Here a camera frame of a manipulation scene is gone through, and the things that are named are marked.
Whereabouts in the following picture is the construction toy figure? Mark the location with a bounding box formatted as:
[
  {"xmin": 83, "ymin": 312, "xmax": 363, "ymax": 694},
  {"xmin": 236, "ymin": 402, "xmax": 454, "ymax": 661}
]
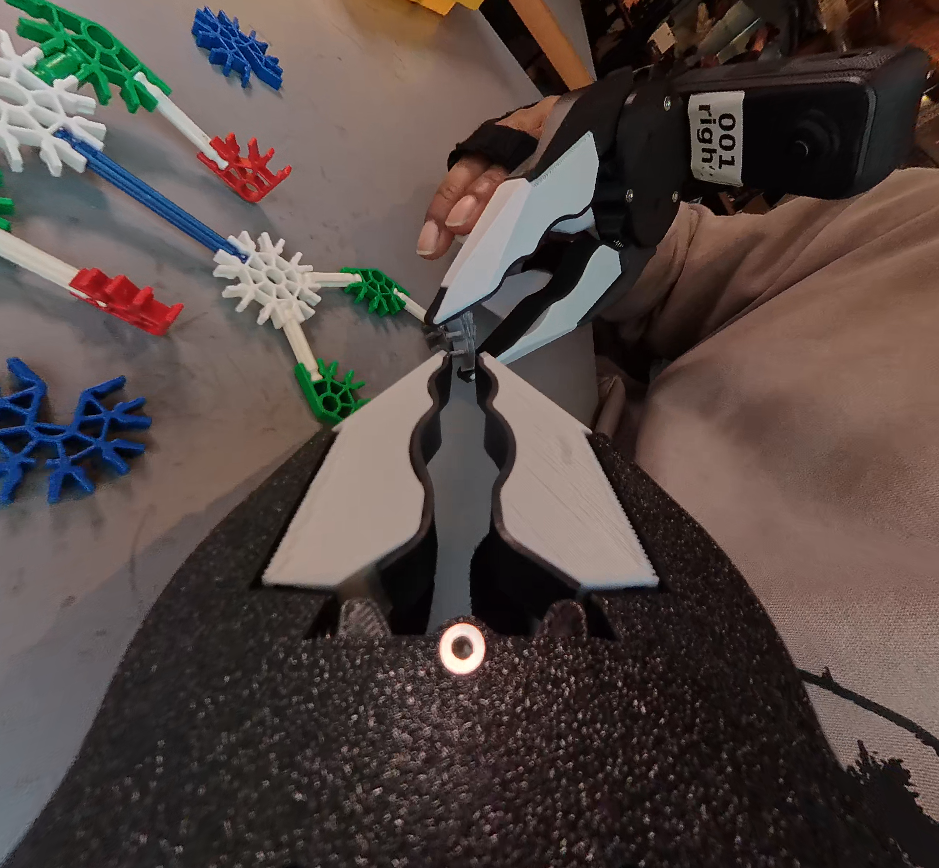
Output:
[{"xmin": 0, "ymin": 0, "xmax": 430, "ymax": 423}]

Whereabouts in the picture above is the grey desk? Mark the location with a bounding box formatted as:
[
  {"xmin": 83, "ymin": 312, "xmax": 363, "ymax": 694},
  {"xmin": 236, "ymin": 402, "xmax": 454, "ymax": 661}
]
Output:
[{"xmin": 0, "ymin": 0, "xmax": 599, "ymax": 840}]

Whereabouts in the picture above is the red toy connector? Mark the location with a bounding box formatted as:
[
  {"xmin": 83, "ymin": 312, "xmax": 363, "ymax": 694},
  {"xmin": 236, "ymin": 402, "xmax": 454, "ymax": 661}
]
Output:
[
  {"xmin": 69, "ymin": 268, "xmax": 184, "ymax": 337},
  {"xmin": 197, "ymin": 133, "xmax": 292, "ymax": 203}
]

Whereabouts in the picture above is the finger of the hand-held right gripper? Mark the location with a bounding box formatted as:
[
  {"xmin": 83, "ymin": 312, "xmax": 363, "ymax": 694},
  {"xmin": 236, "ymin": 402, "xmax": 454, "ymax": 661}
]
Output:
[
  {"xmin": 475, "ymin": 229, "xmax": 625, "ymax": 365},
  {"xmin": 424, "ymin": 132, "xmax": 599, "ymax": 327}
]

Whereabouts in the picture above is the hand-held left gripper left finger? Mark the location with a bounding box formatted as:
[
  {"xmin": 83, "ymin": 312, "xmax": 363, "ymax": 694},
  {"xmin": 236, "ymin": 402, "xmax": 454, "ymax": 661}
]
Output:
[{"xmin": 262, "ymin": 353, "xmax": 452, "ymax": 636}]

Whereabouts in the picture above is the blue snowflake toy connector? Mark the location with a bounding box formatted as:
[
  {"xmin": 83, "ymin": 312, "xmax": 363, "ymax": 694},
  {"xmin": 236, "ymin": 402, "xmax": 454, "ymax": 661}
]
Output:
[
  {"xmin": 192, "ymin": 7, "xmax": 283, "ymax": 90},
  {"xmin": 0, "ymin": 358, "xmax": 153, "ymax": 505}
]

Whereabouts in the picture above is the person's right forearm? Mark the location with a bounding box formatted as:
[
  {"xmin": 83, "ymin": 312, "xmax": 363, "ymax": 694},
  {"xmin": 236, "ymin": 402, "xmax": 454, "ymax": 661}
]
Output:
[{"xmin": 602, "ymin": 171, "xmax": 939, "ymax": 370}]

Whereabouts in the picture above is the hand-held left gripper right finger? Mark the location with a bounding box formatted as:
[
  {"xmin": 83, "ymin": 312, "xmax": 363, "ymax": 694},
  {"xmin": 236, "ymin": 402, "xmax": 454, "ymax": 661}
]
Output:
[{"xmin": 469, "ymin": 354, "xmax": 660, "ymax": 636}]

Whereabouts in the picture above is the person's right hand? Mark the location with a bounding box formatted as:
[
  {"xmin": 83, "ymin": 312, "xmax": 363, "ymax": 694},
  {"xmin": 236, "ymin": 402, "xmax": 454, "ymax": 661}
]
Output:
[{"xmin": 417, "ymin": 96, "xmax": 560, "ymax": 258}]

